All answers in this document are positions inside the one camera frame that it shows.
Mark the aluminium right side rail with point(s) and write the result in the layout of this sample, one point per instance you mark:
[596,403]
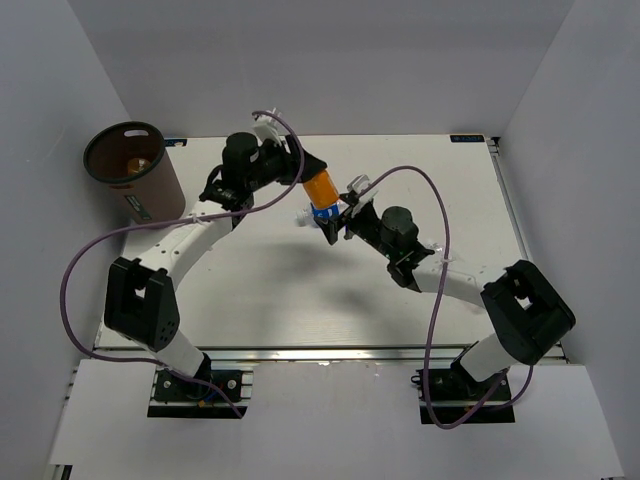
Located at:
[520,225]

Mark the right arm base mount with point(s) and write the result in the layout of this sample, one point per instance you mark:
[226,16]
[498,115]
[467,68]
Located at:
[452,397]

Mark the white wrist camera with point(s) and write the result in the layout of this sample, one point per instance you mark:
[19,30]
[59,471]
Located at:
[265,127]
[362,185]

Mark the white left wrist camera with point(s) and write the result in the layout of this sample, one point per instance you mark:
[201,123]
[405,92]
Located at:
[265,127]

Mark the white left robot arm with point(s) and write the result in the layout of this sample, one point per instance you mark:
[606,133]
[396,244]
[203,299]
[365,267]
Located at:
[141,300]

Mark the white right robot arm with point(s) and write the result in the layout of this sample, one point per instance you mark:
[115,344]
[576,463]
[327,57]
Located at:
[484,358]

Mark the blue table label sticker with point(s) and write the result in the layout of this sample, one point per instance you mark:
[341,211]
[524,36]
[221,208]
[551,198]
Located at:
[467,138]

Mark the small sticker near bin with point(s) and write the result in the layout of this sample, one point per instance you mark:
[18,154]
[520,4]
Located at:
[176,142]

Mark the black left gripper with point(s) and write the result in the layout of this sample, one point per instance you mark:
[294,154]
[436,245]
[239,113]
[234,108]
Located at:
[289,161]

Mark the aluminium front rail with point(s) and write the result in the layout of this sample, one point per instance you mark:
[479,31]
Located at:
[309,354]

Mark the brown cylindrical bin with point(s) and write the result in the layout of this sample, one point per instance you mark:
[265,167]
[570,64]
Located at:
[155,195]

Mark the blue label clear bottle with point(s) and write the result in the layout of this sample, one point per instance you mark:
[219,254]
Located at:
[308,216]

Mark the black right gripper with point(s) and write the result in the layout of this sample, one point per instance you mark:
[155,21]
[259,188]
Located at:
[330,228]

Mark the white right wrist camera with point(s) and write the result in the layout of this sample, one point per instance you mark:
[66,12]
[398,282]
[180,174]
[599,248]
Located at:
[362,185]

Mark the aluminium rail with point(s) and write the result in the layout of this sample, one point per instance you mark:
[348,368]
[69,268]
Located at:
[520,225]
[309,354]

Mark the orange juice bottle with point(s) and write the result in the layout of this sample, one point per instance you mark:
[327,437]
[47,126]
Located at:
[321,190]

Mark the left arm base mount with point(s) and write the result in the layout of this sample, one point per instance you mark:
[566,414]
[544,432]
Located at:
[173,398]

